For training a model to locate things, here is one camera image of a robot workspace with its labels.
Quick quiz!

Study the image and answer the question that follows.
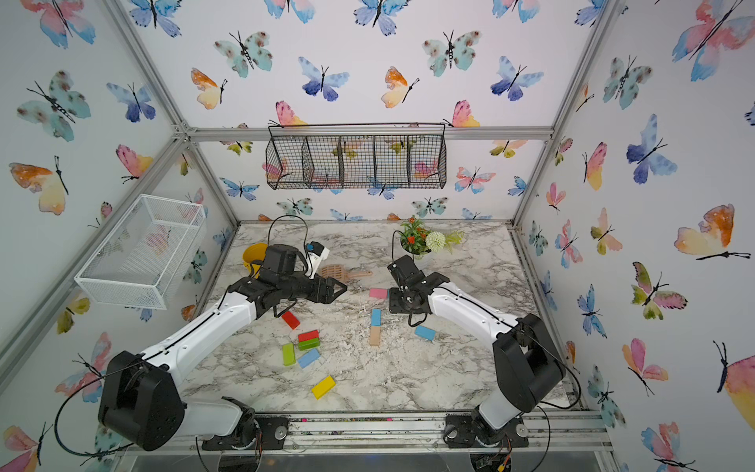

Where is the light blue building block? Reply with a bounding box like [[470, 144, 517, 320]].
[[371, 309, 381, 328]]

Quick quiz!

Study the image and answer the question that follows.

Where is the beige plastic slotted scoop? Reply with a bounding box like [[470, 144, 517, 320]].
[[319, 265, 373, 283]]

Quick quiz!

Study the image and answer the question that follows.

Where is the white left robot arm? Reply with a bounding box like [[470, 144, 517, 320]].
[[98, 242, 347, 452]]

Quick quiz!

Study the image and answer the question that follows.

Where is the white flower pot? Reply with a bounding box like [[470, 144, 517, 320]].
[[401, 245, 435, 262]]

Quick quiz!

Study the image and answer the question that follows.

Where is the yellow cup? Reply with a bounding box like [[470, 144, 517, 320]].
[[242, 243, 267, 277]]

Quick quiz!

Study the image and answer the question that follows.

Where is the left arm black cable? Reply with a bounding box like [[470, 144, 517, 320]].
[[54, 213, 311, 458]]

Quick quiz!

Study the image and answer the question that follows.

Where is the white mesh wall basket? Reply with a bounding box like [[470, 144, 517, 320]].
[[75, 194, 206, 310]]

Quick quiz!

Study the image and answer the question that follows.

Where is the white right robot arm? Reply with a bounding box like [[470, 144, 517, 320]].
[[387, 256, 566, 433]]

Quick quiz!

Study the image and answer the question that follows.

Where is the light green building block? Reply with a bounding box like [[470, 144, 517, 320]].
[[281, 343, 297, 367]]

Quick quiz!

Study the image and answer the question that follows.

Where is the black wire wall basket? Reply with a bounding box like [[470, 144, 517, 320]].
[[263, 122, 447, 191]]

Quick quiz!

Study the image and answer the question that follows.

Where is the green flat building block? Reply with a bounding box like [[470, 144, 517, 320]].
[[298, 337, 320, 351]]

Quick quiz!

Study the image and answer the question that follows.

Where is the pale blue building block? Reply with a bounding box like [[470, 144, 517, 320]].
[[298, 348, 320, 369]]

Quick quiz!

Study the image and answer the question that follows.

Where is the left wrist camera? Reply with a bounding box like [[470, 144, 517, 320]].
[[304, 241, 330, 278]]

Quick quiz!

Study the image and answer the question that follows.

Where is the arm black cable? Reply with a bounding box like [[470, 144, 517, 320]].
[[390, 228, 582, 472], [54, 213, 311, 458]]

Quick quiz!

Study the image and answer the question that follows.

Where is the yellow long building block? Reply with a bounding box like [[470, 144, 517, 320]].
[[312, 376, 336, 399]]

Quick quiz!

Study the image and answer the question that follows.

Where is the pink building block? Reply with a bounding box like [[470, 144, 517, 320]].
[[369, 288, 389, 300]]

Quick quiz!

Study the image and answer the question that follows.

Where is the natural wood building block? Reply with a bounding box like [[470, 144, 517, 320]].
[[369, 326, 381, 347]]

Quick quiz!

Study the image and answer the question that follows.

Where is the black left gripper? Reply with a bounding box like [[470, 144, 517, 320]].
[[279, 270, 348, 305]]

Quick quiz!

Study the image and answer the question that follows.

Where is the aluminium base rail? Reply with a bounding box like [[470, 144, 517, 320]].
[[117, 411, 615, 455]]

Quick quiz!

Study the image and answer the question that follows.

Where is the red flat building block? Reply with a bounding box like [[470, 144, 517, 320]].
[[298, 330, 320, 343]]

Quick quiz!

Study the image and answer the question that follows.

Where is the artificial green flower plant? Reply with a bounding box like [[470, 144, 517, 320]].
[[399, 216, 465, 253]]

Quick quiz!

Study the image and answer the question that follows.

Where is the teal building block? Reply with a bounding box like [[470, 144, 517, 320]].
[[415, 326, 436, 342]]

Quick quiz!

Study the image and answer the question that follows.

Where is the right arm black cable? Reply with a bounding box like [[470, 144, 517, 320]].
[[390, 228, 582, 472]]

